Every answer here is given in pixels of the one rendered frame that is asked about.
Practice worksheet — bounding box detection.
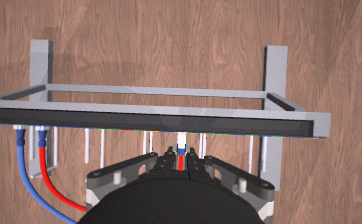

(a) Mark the blue cable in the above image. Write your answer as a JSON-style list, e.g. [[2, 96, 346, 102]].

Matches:
[[17, 138, 77, 224]]

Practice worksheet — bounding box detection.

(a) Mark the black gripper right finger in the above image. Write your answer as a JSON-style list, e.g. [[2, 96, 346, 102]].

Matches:
[[183, 144, 275, 224]]

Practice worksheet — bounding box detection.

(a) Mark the red cable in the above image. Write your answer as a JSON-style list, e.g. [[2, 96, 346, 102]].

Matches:
[[38, 139, 183, 211]]

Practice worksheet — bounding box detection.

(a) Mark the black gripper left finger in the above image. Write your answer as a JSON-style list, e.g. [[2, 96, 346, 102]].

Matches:
[[86, 143, 178, 213]]

